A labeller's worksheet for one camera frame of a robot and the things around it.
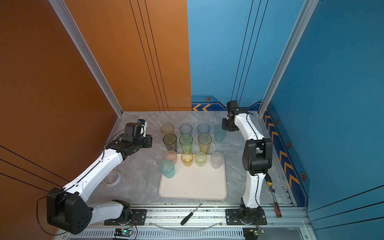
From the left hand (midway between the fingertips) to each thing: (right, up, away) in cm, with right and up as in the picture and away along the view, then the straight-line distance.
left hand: (151, 136), depth 84 cm
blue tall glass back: (+30, +5, +14) cm, 34 cm away
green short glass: (+28, -14, +7) cm, 32 cm away
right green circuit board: (+52, -45, -13) cm, 70 cm away
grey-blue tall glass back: (+19, +4, +15) cm, 25 cm away
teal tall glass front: (+9, -18, +2) cm, 20 cm away
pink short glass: (+10, -12, +7) cm, 17 cm away
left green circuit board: (-9, -45, -13) cm, 48 cm away
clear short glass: (+38, -15, +8) cm, 42 cm away
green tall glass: (+19, -3, +8) cm, 21 cm away
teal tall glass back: (+42, +1, +16) cm, 45 cm away
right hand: (+45, +5, +12) cm, 47 cm away
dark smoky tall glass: (+9, -3, +9) cm, 13 cm away
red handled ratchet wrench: (+67, -29, -3) cm, 73 cm away
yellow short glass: (+20, -14, +8) cm, 26 cm away
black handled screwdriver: (+22, -39, -10) cm, 46 cm away
